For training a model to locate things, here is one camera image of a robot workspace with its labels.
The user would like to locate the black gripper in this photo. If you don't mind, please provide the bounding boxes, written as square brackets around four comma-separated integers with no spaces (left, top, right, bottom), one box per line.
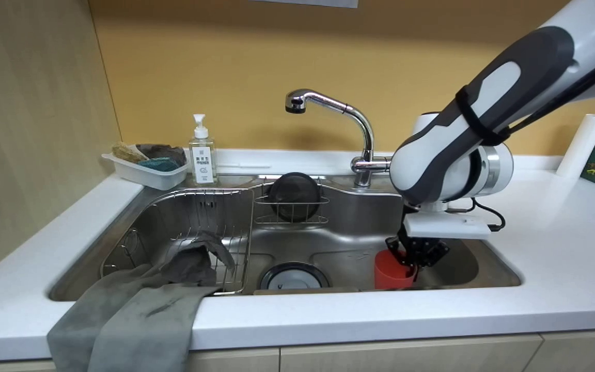
[383,235,452,283]

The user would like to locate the orange plastic cup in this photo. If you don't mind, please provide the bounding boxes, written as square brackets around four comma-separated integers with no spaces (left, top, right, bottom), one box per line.
[372,249,422,291]

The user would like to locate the stainless steel sink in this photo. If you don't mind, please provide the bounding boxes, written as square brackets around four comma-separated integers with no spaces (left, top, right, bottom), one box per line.
[45,171,524,303]

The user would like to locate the sink drain strainer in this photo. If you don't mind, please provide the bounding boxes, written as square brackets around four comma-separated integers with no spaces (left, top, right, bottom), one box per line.
[260,261,332,294]

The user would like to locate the beige cabinet drawer front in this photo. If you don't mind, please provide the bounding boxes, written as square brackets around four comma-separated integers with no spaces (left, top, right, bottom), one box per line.
[522,329,595,372]
[183,348,282,372]
[278,332,546,372]

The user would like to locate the chrome faucet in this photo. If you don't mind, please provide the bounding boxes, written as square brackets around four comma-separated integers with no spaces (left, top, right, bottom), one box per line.
[282,86,397,191]

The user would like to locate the white upright board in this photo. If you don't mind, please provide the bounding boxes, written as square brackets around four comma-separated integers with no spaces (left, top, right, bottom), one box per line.
[552,111,595,207]

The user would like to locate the dark grey rag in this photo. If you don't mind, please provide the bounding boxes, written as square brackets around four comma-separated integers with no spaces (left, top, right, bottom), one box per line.
[147,235,220,290]

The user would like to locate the clear soap pump bottle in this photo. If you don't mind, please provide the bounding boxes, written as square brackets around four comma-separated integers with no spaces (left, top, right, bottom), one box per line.
[187,111,216,187]

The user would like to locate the white plastic tray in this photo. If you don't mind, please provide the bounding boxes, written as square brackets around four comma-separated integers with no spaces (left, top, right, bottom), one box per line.
[98,143,192,193]

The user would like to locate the dark sponge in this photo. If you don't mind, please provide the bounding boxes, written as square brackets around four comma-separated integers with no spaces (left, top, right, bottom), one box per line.
[136,143,187,174]

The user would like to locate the grey towel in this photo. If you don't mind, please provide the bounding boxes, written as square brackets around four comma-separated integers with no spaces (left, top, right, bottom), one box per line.
[45,262,220,372]

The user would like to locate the white overhead fixture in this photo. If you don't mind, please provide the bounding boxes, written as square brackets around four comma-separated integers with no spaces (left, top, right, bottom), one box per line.
[261,0,361,10]

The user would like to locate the yellow scrub brush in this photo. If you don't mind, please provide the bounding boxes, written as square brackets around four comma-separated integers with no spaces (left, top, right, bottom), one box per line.
[112,141,151,168]

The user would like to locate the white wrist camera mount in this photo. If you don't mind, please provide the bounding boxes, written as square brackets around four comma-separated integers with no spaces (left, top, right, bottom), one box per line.
[403,208,493,242]

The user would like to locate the wire sink basket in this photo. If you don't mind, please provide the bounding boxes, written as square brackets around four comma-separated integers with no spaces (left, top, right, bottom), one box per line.
[255,174,332,227]

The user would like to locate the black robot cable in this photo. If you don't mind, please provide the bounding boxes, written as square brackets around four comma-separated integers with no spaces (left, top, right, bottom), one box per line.
[464,41,595,234]

